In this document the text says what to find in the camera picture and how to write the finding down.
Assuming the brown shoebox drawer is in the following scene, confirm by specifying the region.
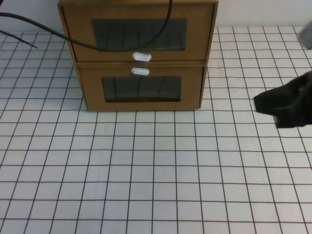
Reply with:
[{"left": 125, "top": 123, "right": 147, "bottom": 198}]
[{"left": 60, "top": 4, "right": 215, "bottom": 61}]

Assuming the thin dark cable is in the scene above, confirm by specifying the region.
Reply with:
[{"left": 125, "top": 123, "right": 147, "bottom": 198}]
[{"left": 0, "top": 30, "right": 38, "bottom": 49}]

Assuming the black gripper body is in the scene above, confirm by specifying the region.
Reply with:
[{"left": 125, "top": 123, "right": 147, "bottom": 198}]
[{"left": 253, "top": 71, "right": 312, "bottom": 128}]

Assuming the lower brown cardboard shoebox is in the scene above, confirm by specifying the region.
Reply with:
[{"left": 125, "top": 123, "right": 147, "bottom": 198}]
[{"left": 77, "top": 63, "right": 206, "bottom": 111}]

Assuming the black camera cable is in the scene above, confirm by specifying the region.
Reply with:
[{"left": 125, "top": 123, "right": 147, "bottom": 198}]
[{"left": 0, "top": 0, "right": 173, "bottom": 52}]

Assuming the white plastic handle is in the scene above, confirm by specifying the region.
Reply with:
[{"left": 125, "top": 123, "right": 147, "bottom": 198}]
[
  {"left": 131, "top": 67, "right": 150, "bottom": 76},
  {"left": 132, "top": 52, "right": 152, "bottom": 62}
]

